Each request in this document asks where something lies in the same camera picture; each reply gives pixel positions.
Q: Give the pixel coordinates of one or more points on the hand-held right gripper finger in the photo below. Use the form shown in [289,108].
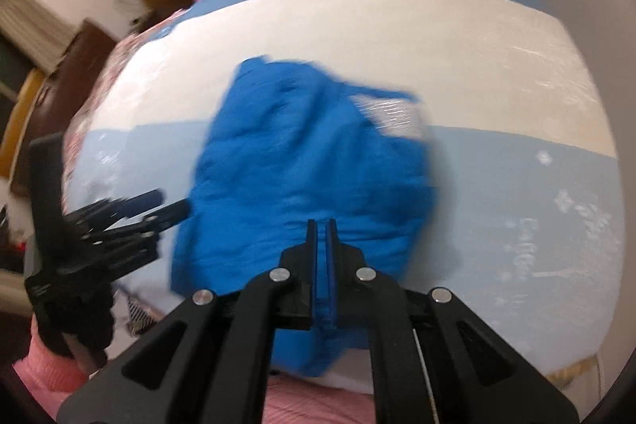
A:
[321,275]
[331,275]

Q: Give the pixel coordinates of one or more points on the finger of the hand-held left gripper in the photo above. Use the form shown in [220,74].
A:
[134,203]
[169,213]

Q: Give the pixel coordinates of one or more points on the blue jacket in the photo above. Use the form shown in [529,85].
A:
[298,175]

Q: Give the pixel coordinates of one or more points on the person's left hand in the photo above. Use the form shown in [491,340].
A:
[79,324]

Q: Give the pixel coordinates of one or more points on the striped cloth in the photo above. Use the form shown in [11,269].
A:
[141,314]

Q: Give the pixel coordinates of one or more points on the person's pink sweater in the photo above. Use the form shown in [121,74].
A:
[318,404]

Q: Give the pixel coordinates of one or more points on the pink floral bedspread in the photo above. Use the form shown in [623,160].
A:
[107,76]

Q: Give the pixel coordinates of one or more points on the dark wooden headboard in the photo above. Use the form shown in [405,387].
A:
[87,51]

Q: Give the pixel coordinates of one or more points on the light blue and white blanket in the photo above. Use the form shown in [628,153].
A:
[497,205]

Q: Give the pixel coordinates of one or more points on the white radiator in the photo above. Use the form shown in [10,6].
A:
[35,26]

